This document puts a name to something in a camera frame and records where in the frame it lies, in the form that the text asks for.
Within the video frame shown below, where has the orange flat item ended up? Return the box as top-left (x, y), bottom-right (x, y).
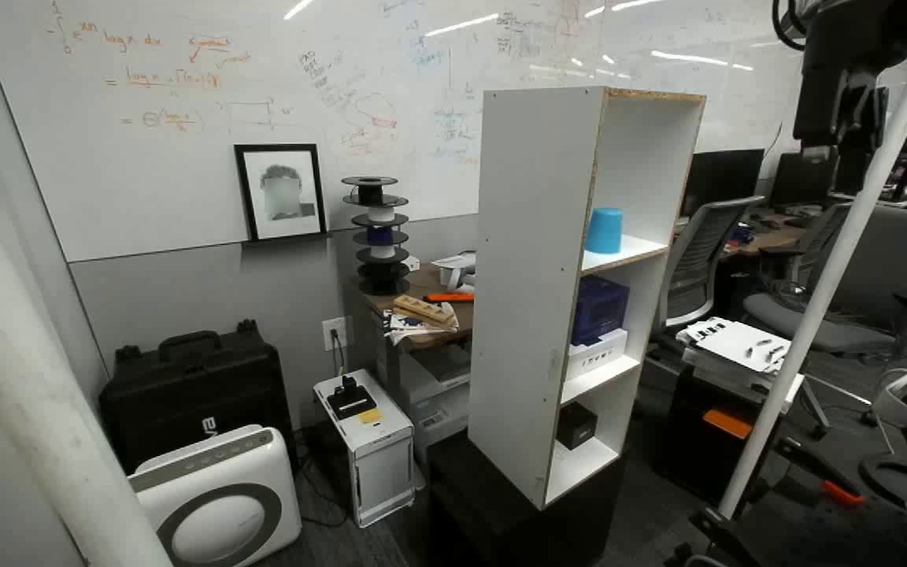
top-left (701, 407), bottom-right (757, 444)

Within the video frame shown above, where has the grey mesh office chair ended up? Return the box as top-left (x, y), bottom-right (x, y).
top-left (660, 191), bottom-right (769, 330)

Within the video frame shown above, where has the thin white pole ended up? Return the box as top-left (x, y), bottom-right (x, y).
top-left (716, 9), bottom-right (907, 523)

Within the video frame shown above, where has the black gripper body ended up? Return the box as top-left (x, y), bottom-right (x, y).
top-left (795, 0), bottom-right (907, 152)

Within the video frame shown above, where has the blue cup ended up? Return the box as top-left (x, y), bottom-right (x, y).
top-left (584, 204), bottom-right (626, 255)

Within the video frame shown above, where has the small black device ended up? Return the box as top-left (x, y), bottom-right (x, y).
top-left (323, 371), bottom-right (382, 421)

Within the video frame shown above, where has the white mug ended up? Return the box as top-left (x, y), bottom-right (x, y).
top-left (433, 248), bottom-right (478, 293)

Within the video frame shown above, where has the stack of filament spools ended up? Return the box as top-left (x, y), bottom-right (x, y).
top-left (341, 173), bottom-right (414, 299)

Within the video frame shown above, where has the small black box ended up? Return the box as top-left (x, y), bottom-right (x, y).
top-left (553, 400), bottom-right (603, 455)

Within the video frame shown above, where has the small white computer case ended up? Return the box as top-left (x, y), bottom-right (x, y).
top-left (313, 365), bottom-right (420, 531)

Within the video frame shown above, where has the black computer monitor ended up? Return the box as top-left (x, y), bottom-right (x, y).
top-left (765, 152), bottom-right (840, 213)
top-left (684, 145), bottom-right (769, 221)

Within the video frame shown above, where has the orange handled tool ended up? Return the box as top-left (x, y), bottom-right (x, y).
top-left (421, 288), bottom-right (475, 310)

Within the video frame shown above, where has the white flat dotted device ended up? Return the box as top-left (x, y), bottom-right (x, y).
top-left (674, 315), bottom-right (795, 378)

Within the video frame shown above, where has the white wall outlet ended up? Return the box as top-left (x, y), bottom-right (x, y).
top-left (318, 315), bottom-right (350, 354)

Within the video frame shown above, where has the grey padded office chair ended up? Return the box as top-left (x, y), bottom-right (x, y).
top-left (744, 198), bottom-right (907, 365)

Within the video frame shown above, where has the black framed portrait picture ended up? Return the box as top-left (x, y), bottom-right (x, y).
top-left (234, 143), bottom-right (332, 245)

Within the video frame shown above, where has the dark blue box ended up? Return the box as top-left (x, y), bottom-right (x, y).
top-left (571, 275), bottom-right (632, 350)

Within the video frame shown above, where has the white box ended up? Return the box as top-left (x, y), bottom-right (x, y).
top-left (563, 323), bottom-right (629, 384)

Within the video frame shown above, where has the black stand under cabinet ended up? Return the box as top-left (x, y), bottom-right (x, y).
top-left (424, 428), bottom-right (629, 567)

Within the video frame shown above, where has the light wooden box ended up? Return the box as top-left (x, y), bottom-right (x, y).
top-left (386, 293), bottom-right (464, 330)

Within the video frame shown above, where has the cluttered brown desk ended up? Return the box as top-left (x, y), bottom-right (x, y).
top-left (361, 262), bottom-right (478, 444)

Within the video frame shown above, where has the white round air purifier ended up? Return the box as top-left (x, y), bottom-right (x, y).
top-left (122, 421), bottom-right (307, 567)

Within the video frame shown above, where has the white open shelf cabinet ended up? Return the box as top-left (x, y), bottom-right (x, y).
top-left (467, 84), bottom-right (710, 514)

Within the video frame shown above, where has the black hard carrying case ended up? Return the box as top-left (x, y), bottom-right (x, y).
top-left (96, 319), bottom-right (295, 477)

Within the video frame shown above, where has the large wall whiteboard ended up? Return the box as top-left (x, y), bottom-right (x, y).
top-left (0, 0), bottom-right (811, 264)

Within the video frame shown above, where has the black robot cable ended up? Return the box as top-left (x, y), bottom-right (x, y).
top-left (769, 0), bottom-right (825, 53)

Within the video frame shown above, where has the thick white pole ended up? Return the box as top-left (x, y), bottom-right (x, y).
top-left (0, 155), bottom-right (174, 567)

